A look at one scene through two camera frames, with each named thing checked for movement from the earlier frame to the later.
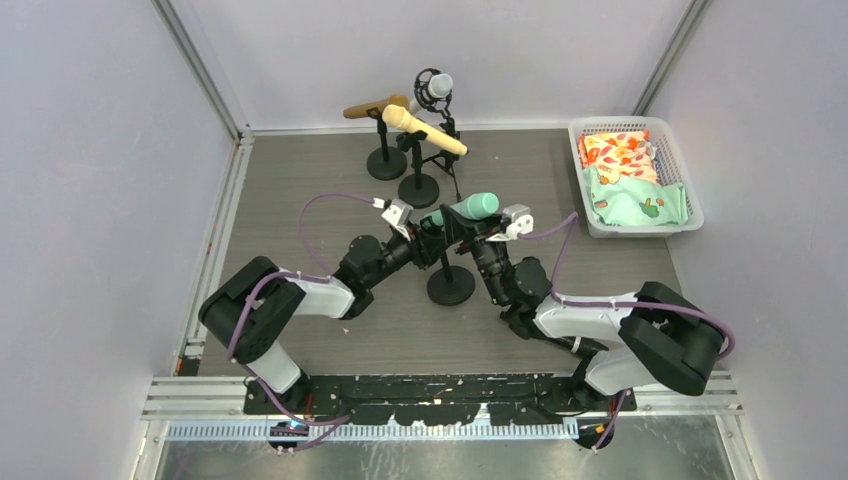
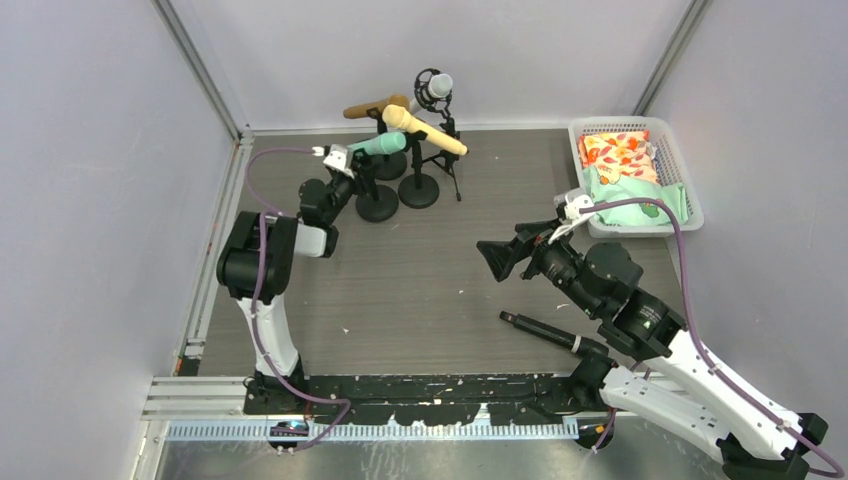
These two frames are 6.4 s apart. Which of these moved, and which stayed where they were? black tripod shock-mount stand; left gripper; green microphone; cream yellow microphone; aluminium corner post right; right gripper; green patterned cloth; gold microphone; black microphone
Moved: left gripper; green microphone; right gripper
Stayed: aluminium corner post right; black microphone; cream yellow microphone; gold microphone; green patterned cloth; black tripod shock-mount stand
